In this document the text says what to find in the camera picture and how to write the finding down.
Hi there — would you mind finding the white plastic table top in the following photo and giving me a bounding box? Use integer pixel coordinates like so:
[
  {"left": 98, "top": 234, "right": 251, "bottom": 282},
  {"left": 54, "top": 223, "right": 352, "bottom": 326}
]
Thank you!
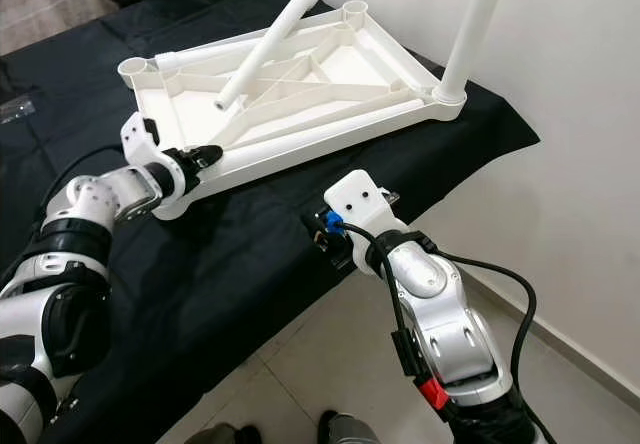
[{"left": 117, "top": 0, "right": 466, "bottom": 220}]

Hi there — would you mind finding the black tablecloth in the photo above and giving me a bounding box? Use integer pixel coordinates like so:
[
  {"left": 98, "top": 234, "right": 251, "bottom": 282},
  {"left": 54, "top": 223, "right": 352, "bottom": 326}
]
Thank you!
[{"left": 0, "top": 0, "right": 541, "bottom": 444}]

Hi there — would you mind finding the clear plastic wrapper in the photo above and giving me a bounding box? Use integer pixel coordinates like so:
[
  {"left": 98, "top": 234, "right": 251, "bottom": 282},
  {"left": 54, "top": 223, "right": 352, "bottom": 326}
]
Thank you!
[{"left": 0, "top": 94, "right": 36, "bottom": 125}]

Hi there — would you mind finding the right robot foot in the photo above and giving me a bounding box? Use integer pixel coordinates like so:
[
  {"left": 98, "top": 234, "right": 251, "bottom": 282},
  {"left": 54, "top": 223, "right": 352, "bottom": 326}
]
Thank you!
[{"left": 315, "top": 409, "right": 381, "bottom": 444}]

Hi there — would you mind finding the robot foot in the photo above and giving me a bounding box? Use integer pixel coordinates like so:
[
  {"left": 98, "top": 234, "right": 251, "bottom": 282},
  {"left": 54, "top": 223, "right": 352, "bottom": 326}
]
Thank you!
[
  {"left": 315, "top": 409, "right": 381, "bottom": 444},
  {"left": 185, "top": 424, "right": 261, "bottom": 444}
]

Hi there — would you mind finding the beige cloth covered bench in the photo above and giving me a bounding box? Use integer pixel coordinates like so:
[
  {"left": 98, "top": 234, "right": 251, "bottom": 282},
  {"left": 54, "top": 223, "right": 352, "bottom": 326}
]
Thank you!
[{"left": 0, "top": 0, "right": 116, "bottom": 53}]

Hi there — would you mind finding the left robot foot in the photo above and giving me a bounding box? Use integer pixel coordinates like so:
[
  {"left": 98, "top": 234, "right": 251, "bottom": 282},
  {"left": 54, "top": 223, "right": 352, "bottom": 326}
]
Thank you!
[{"left": 185, "top": 424, "right": 261, "bottom": 444}]

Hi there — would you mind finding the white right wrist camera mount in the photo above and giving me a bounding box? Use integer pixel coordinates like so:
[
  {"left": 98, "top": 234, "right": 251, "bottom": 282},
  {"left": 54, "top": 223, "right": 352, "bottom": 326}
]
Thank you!
[{"left": 323, "top": 169, "right": 406, "bottom": 270}]

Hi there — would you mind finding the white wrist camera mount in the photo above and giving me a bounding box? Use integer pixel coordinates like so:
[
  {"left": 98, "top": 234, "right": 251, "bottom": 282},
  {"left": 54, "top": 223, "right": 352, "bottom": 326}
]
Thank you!
[
  {"left": 323, "top": 169, "right": 406, "bottom": 270},
  {"left": 120, "top": 112, "right": 191, "bottom": 205}
]

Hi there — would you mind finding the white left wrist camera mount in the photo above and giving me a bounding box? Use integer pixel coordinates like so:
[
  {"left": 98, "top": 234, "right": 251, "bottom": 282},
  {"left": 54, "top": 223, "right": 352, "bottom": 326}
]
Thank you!
[{"left": 120, "top": 112, "right": 191, "bottom": 205}]

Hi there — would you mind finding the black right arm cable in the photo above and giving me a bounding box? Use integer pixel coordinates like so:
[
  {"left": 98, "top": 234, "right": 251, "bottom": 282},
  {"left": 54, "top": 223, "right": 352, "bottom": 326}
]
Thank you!
[{"left": 325, "top": 214, "right": 561, "bottom": 444}]

